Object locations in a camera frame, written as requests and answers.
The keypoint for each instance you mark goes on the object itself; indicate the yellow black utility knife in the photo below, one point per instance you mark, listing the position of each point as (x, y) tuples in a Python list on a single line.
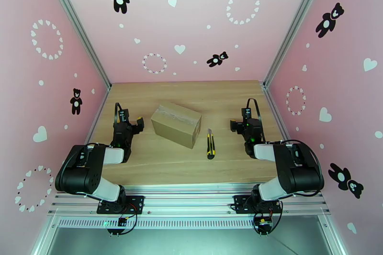
[(210, 143)]

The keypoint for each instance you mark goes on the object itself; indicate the brown cardboard express box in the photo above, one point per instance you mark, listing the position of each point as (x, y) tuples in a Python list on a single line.
[(175, 127)]

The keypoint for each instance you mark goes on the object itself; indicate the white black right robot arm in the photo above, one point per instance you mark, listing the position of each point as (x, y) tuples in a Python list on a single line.
[(299, 170)]

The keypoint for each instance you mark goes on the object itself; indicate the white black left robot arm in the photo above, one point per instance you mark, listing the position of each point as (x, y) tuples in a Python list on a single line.
[(77, 170)]

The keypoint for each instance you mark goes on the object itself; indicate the perforated metal strip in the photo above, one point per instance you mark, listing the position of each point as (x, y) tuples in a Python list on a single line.
[(191, 223)]

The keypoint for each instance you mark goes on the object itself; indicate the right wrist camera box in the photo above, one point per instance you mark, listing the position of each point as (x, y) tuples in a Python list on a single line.
[(246, 113)]

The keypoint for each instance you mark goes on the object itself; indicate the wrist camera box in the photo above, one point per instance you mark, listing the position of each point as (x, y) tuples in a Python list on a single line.
[(246, 113), (123, 116)]

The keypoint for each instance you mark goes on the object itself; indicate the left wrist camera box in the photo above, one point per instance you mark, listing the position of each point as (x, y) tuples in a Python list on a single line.
[(123, 116)]

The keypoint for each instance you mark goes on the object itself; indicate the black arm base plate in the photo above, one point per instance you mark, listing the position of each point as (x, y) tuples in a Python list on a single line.
[(241, 203), (136, 203)]

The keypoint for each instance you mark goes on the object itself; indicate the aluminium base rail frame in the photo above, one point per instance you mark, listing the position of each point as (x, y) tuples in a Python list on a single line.
[(191, 203)]

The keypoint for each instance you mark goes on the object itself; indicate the aluminium corner post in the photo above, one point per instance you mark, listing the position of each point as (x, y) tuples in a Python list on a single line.
[(78, 24), (294, 24)]

